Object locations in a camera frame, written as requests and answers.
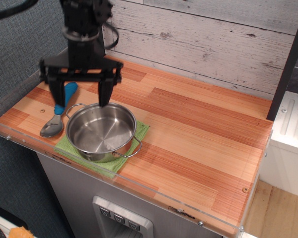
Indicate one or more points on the white toy sink unit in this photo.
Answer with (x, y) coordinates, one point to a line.
(279, 166)

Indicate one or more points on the dark grey right post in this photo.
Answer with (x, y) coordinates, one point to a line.
(284, 80)

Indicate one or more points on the orange object at corner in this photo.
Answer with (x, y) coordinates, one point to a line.
(20, 232)

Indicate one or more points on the clear acrylic guard rail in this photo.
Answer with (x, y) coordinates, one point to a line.
(202, 126)

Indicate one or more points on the silver metal pot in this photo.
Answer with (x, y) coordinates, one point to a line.
(102, 134)

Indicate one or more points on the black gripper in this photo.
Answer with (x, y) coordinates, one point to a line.
(79, 63)

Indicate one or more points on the green folded cloth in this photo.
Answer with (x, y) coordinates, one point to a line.
(108, 169)

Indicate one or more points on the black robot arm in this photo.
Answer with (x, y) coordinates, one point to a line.
(82, 18)

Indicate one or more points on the silver dispenser button panel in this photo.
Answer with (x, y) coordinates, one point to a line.
(118, 222)

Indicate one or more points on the blue handled metal spoon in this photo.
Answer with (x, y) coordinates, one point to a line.
(55, 125)

